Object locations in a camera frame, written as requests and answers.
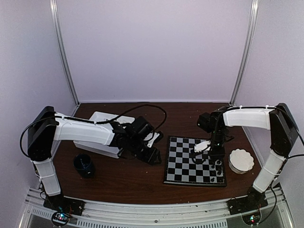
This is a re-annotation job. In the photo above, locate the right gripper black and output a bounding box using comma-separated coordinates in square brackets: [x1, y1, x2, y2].
[208, 127, 226, 161]

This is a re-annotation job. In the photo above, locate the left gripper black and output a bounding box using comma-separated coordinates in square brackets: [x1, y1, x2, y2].
[127, 136, 162, 165]

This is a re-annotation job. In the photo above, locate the white plastic compartment tray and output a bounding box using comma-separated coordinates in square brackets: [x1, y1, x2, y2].
[73, 111, 135, 159]

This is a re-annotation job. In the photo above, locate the black white chess board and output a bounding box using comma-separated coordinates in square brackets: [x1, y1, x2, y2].
[163, 136, 227, 188]

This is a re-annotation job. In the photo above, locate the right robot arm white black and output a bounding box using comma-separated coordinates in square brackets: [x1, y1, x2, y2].
[201, 103, 301, 210]

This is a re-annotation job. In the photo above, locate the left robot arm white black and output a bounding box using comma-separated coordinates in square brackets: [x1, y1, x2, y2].
[19, 106, 163, 211]

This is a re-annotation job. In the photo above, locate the white scalloped bowl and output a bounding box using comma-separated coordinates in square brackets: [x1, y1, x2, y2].
[228, 149, 255, 174]

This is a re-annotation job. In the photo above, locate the dark blue mug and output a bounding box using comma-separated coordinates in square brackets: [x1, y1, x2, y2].
[73, 154, 95, 178]

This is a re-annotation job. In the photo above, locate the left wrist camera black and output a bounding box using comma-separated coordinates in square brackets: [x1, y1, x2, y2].
[131, 116, 153, 137]

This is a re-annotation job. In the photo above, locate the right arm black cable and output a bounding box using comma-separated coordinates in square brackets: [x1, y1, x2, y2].
[191, 142, 212, 166]

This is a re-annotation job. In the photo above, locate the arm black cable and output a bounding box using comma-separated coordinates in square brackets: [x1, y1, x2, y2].
[191, 142, 212, 166]
[111, 104, 167, 136]

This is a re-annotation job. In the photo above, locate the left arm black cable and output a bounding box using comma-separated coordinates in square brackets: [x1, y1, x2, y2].
[111, 104, 167, 136]

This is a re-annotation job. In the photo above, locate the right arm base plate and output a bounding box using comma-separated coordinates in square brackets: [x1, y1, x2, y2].
[227, 196, 268, 215]

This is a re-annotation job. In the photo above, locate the aluminium front rail frame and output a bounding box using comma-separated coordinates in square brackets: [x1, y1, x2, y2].
[19, 182, 304, 228]

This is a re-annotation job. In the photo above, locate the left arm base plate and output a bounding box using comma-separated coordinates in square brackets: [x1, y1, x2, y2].
[43, 194, 85, 216]

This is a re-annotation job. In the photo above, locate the right aluminium corner post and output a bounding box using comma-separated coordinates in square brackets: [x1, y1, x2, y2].
[229, 0, 259, 105]

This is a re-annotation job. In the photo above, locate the aluminium corner post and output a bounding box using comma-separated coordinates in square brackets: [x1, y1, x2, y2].
[229, 0, 259, 105]
[49, 0, 80, 106]

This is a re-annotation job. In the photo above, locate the left aluminium corner post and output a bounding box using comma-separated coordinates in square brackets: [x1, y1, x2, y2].
[49, 0, 80, 106]

